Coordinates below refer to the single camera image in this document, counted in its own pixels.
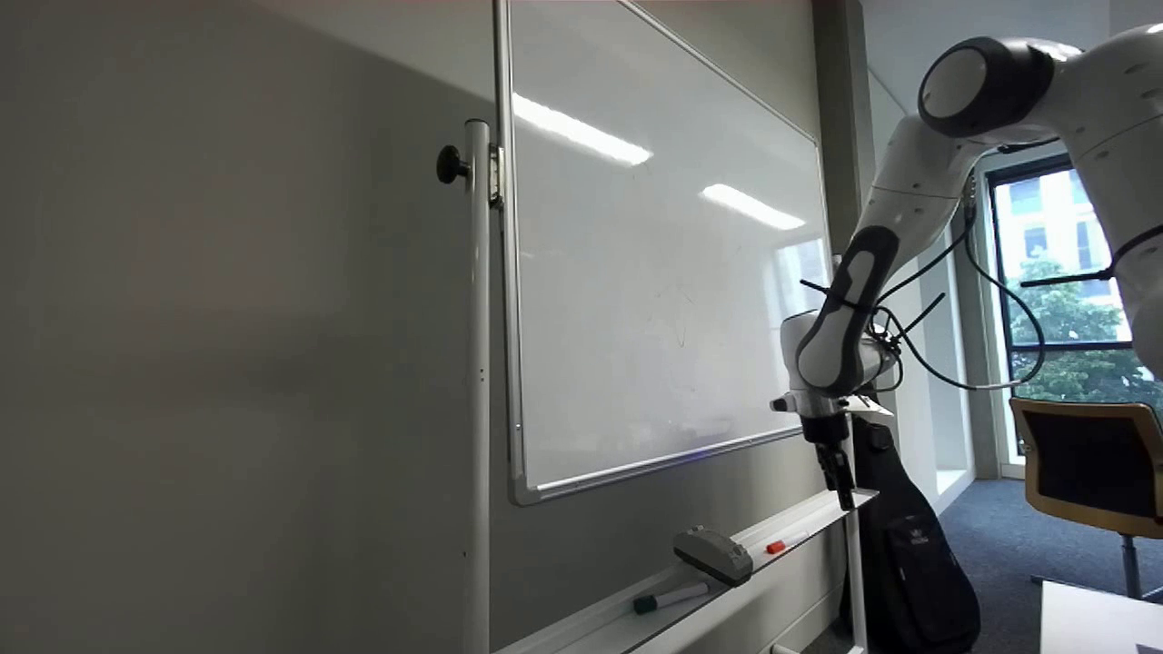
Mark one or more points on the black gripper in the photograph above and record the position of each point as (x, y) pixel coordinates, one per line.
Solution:
(827, 437)

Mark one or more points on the orange capped white marker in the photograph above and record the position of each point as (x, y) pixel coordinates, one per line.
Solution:
(775, 551)

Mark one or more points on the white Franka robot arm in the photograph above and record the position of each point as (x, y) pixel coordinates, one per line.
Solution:
(920, 184)

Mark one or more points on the white whiteboard tray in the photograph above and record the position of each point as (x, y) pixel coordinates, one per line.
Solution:
(775, 530)

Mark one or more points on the black bag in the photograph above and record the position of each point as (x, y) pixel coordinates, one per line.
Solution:
(912, 569)

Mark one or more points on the grey whiteboard eraser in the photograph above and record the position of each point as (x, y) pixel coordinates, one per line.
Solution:
(712, 553)

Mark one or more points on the wooden black chair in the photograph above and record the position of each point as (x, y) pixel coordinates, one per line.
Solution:
(1092, 465)

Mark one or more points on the large whiteboard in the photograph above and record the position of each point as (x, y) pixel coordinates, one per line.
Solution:
(654, 304)

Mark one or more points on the bright window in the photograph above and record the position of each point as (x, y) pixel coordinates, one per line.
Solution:
(1072, 304)

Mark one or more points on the white side table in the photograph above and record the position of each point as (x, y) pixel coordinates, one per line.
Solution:
(1095, 617)

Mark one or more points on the white metal whiteboard stand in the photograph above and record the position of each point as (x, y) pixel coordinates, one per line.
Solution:
(481, 422)

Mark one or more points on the black stand knob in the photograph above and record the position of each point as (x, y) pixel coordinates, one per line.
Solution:
(453, 164)

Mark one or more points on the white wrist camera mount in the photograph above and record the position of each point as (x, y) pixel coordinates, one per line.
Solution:
(865, 409)

